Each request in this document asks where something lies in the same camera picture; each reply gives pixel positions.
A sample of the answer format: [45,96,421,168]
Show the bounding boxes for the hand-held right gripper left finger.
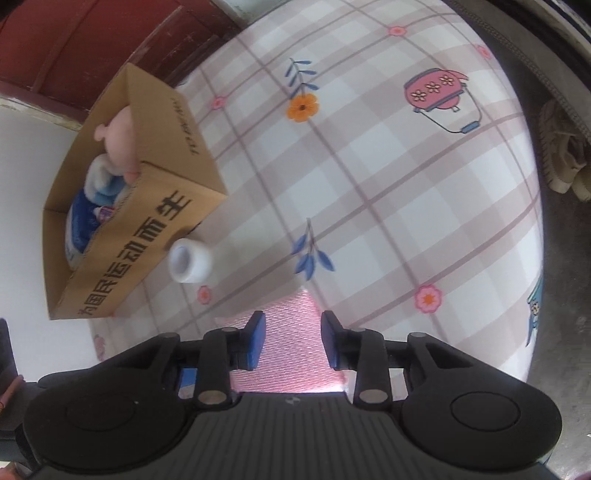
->
[111,311,267,409]

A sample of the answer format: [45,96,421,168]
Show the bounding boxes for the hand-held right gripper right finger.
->
[321,311,481,409]

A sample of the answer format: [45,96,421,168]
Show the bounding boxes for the pink woven cloth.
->
[213,286,348,394]

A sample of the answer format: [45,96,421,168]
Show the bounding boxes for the blue white packet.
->
[64,191,109,271]

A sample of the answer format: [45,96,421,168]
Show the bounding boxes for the brown cardboard box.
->
[41,62,229,321]

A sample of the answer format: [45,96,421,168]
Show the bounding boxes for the white fluffy towel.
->
[84,154,139,205]

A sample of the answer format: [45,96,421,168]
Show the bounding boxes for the pink plush toy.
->
[93,105,142,184]

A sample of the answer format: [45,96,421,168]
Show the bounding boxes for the person's left hand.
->
[0,375,25,411]

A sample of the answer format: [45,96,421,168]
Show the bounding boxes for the white tape roll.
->
[168,237,213,284]

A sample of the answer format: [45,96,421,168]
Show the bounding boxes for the plaid printed sheet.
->
[85,0,546,402]

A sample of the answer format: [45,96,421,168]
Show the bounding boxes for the beige sneaker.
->
[571,168,591,202]
[537,98,591,195]

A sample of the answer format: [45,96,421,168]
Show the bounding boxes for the red wooden door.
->
[0,0,260,131]

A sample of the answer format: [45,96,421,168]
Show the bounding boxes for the dark striped curved object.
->
[519,0,591,118]

